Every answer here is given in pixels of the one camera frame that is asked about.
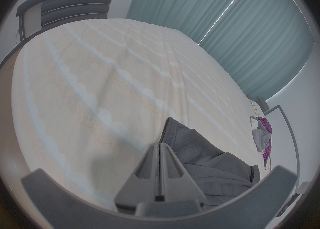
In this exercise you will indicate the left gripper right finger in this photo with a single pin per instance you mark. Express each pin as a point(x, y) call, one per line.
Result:
point(176, 180)

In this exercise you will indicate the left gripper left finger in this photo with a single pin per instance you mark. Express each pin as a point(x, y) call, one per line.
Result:
point(145, 180)

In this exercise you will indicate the black T-shirt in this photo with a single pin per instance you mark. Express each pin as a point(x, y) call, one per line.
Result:
point(212, 168)

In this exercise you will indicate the grey garment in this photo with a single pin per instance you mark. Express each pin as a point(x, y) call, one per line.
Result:
point(261, 139)

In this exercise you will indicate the white garment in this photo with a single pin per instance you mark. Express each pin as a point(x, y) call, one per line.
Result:
point(254, 122)

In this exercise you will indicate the purple satin garment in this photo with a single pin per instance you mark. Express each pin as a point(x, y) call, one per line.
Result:
point(267, 127)

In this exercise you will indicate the bed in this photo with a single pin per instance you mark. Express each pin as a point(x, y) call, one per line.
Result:
point(112, 77)

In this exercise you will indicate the white printed pillow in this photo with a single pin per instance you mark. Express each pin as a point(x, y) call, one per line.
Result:
point(256, 106)

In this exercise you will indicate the grey bedside table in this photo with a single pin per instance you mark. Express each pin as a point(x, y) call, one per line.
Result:
point(262, 102)

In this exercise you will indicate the blue-green curtain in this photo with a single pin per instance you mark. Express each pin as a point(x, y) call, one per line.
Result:
point(185, 2)
point(262, 42)

